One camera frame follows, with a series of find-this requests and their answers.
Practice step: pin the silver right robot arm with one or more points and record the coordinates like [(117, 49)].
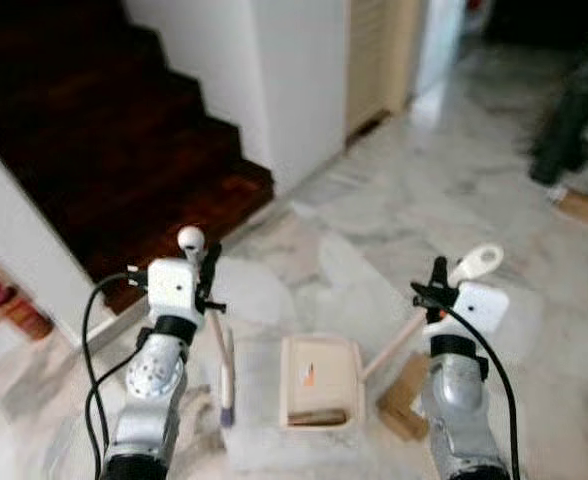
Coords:
[(459, 400)]

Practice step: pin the brown cardboard piece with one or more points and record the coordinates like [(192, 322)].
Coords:
[(404, 400)]

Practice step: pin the brown flat board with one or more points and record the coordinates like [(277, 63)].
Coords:
[(586, 208)]

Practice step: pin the dark wooden staircase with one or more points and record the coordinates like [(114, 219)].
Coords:
[(104, 130)]

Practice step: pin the red-brown slipper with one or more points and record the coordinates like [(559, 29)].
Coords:
[(29, 316)]

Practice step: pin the light wooden louvre door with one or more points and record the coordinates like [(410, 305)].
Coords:
[(374, 60)]

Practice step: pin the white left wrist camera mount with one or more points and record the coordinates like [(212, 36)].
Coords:
[(171, 285)]

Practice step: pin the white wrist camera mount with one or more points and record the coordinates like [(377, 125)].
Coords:
[(171, 285), (482, 305)]

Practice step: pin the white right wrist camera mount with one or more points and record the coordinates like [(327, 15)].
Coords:
[(482, 305)]

